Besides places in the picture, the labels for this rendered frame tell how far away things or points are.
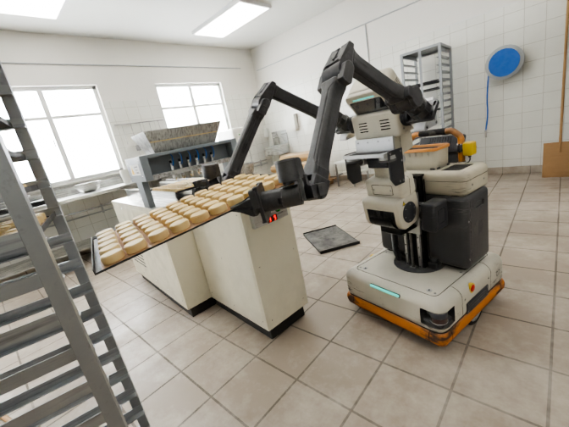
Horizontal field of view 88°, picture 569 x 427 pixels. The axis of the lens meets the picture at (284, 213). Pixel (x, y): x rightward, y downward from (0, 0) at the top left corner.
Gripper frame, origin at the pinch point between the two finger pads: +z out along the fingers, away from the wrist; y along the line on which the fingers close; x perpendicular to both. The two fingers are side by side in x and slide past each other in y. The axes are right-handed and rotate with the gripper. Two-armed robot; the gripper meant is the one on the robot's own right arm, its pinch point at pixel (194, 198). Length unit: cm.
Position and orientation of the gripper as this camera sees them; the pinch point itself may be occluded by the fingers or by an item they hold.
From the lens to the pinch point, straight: 118.7
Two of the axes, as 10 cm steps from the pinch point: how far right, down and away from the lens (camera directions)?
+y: -2.6, -9.2, -3.1
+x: 9.5, -1.9, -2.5
